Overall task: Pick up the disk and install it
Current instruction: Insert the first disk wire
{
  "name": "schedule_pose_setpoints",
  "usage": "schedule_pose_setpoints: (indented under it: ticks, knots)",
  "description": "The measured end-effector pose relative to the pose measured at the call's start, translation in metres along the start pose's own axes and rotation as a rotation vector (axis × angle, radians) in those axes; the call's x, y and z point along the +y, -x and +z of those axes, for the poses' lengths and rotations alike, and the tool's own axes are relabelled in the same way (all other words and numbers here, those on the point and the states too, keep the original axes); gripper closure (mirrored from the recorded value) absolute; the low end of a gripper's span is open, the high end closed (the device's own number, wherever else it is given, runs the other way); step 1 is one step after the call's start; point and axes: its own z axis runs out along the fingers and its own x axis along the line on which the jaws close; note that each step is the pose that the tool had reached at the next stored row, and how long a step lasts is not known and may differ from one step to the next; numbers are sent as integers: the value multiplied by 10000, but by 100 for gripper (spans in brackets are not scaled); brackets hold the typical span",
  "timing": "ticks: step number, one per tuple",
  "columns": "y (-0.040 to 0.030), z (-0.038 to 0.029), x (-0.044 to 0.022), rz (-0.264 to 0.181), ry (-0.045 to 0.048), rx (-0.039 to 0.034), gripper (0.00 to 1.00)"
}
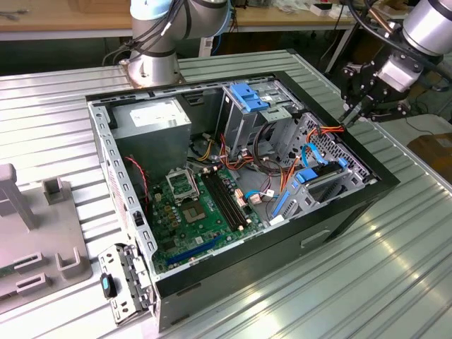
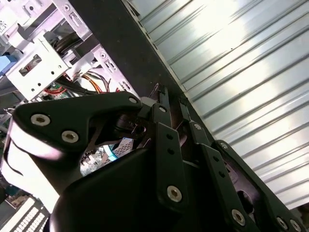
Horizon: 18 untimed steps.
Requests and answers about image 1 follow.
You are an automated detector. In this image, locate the orange power wire black plug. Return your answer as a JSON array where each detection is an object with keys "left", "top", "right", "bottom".
[{"left": 278, "top": 123, "right": 346, "bottom": 194}]

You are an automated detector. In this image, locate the blue data wire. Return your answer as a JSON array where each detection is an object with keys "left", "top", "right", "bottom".
[{"left": 301, "top": 143, "right": 328, "bottom": 169}]

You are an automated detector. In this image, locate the hard disk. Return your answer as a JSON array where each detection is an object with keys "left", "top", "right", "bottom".
[{"left": 270, "top": 157, "right": 350, "bottom": 219}]

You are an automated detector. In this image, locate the silver disk bay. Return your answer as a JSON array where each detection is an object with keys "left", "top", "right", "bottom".
[{"left": 270, "top": 155, "right": 370, "bottom": 225}]

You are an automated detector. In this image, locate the white flat box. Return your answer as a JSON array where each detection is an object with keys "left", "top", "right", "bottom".
[{"left": 328, "top": 6, "right": 356, "bottom": 19}]

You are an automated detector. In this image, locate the white box black insert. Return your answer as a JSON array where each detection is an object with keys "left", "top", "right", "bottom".
[{"left": 309, "top": 1, "right": 335, "bottom": 18}]

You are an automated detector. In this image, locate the brown cardboard box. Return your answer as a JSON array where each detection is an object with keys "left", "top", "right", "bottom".
[{"left": 405, "top": 132, "right": 452, "bottom": 184}]

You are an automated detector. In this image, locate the silver drive cage blue latch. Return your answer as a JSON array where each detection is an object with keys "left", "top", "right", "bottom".
[{"left": 215, "top": 80, "right": 304, "bottom": 156}]

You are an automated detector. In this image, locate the black RAM slot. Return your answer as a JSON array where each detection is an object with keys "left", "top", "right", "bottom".
[
  {"left": 201, "top": 169, "right": 244, "bottom": 232},
  {"left": 210, "top": 167, "right": 252, "bottom": 227}
]

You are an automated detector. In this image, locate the CPU socket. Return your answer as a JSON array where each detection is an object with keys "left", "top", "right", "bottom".
[{"left": 179, "top": 200, "right": 208, "bottom": 227}]

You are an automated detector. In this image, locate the black PC case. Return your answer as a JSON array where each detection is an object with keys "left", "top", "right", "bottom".
[{"left": 84, "top": 69, "right": 402, "bottom": 333}]

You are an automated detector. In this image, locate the metal socket cover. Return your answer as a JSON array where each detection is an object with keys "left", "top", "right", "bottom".
[{"left": 165, "top": 168, "right": 198, "bottom": 206}]

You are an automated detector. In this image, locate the silver power supply box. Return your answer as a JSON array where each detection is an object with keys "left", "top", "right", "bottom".
[{"left": 109, "top": 97, "right": 194, "bottom": 177}]

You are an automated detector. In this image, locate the green motherboard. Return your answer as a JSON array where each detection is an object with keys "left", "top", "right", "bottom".
[{"left": 150, "top": 165, "right": 280, "bottom": 275}]

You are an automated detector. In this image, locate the blue expansion slot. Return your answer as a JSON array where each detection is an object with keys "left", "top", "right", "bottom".
[{"left": 165, "top": 235, "right": 223, "bottom": 268}]

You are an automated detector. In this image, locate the wooden desk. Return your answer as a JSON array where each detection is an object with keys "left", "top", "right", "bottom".
[{"left": 0, "top": 0, "right": 448, "bottom": 42}]

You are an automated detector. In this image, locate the grey parts rack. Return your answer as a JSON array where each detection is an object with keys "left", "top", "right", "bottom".
[{"left": 0, "top": 164, "right": 93, "bottom": 311}]

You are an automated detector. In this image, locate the orange red wire bundle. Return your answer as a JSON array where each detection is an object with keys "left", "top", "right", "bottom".
[{"left": 217, "top": 133, "right": 258, "bottom": 174}]

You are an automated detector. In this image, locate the light blue wire white plug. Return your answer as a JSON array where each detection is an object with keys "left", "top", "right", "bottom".
[{"left": 245, "top": 189, "right": 266, "bottom": 206}]

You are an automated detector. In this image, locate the yellow black wire bundle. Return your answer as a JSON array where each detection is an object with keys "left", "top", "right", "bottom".
[{"left": 189, "top": 133, "right": 220, "bottom": 163}]

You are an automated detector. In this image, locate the red black twisted wire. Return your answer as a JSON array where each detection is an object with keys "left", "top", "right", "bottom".
[{"left": 125, "top": 155, "right": 151, "bottom": 198}]

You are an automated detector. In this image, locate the silver hinged slot bracket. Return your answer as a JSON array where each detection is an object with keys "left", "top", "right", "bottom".
[{"left": 97, "top": 242, "right": 158, "bottom": 326}]

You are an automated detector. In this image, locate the black blue bracket latch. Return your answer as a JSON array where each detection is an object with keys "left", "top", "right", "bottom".
[{"left": 100, "top": 272, "right": 117, "bottom": 300}]

